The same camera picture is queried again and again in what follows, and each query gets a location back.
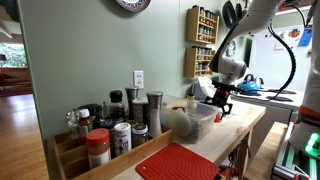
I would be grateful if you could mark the black lid jar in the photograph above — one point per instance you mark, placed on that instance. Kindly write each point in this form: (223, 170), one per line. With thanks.
(91, 111)

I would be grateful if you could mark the blue kettle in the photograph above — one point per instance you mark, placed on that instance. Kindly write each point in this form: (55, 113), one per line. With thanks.
(248, 87)

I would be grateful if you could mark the white paper sheet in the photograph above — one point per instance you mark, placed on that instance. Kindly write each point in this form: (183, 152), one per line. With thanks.
(280, 45)

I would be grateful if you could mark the decorative wall plate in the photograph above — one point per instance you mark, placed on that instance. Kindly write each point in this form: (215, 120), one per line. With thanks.
(133, 4)

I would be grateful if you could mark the white spice shaker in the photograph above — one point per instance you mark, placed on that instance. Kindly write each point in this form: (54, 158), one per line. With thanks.
(122, 138)

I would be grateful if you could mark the white refrigerator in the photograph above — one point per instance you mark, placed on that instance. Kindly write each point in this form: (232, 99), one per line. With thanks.
(266, 56)

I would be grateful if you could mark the aluminium robot stand frame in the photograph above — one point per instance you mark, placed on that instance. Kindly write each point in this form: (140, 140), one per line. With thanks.
(283, 160)

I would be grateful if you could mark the clear plastic container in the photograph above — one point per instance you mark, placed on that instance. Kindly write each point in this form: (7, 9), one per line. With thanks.
(190, 123)

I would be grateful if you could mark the black stove burner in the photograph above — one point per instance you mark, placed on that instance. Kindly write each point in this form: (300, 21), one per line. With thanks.
(283, 91)
(250, 94)
(283, 99)

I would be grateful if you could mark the black cap glass bottle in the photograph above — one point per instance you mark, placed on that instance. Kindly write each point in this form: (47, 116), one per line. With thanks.
(116, 105)

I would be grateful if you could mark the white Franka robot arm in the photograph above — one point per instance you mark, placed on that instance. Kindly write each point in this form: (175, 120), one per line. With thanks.
(256, 16)

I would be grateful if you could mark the small white lid glass jar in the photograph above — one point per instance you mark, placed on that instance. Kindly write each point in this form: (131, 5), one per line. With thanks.
(139, 135)

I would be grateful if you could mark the blue lid jar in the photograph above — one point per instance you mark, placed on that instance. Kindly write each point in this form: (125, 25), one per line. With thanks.
(107, 125)

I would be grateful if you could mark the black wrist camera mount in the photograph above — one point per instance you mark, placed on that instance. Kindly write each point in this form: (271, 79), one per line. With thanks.
(226, 86)

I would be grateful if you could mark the blue paper sheet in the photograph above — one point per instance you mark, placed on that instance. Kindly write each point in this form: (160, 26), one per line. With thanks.
(305, 36)

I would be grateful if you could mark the red silicone mat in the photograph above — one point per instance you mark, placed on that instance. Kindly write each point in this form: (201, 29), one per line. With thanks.
(176, 163)

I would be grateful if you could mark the white cap sauce bottle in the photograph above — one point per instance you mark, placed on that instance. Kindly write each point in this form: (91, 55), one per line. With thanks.
(84, 123)

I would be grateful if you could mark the clear glass shaker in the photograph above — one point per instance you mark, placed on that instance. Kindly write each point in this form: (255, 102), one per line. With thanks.
(72, 121)

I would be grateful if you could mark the wooden spice rack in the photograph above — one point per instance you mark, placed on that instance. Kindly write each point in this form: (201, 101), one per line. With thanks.
(190, 63)
(193, 26)

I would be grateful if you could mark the dark steel grinder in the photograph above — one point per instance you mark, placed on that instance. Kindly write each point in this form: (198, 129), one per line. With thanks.
(131, 96)

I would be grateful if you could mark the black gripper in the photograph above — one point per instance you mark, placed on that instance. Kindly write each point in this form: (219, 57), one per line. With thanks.
(221, 97)

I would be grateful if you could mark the black frying pan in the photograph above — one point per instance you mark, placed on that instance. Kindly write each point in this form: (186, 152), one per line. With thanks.
(229, 13)
(239, 10)

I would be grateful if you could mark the steel pepper mill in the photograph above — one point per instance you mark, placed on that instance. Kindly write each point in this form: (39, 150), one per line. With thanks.
(154, 113)

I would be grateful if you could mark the colourful magnet picture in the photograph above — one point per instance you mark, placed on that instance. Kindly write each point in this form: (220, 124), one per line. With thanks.
(294, 34)

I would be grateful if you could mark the white stove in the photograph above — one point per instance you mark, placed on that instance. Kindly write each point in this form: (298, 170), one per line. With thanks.
(253, 99)

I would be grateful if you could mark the small orange bowl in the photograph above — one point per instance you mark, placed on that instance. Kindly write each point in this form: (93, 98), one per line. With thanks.
(217, 117)

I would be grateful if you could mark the wooden spice tray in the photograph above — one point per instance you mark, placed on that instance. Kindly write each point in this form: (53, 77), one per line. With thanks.
(133, 155)

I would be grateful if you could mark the orange lid spice jar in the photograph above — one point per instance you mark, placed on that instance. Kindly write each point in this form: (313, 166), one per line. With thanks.
(98, 148)

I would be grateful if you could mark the tall white lid jar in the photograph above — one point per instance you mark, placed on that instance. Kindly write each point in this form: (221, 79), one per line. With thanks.
(139, 110)

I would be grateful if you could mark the white wall outlet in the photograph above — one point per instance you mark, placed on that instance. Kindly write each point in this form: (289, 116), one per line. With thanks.
(138, 79)

